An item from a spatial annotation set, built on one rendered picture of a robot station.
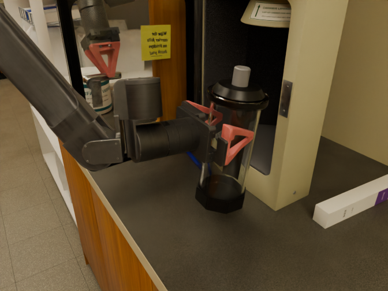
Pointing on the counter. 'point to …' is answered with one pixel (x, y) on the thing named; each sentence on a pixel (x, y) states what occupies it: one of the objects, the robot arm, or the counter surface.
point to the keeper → (285, 98)
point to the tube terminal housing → (300, 100)
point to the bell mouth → (268, 13)
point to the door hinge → (198, 51)
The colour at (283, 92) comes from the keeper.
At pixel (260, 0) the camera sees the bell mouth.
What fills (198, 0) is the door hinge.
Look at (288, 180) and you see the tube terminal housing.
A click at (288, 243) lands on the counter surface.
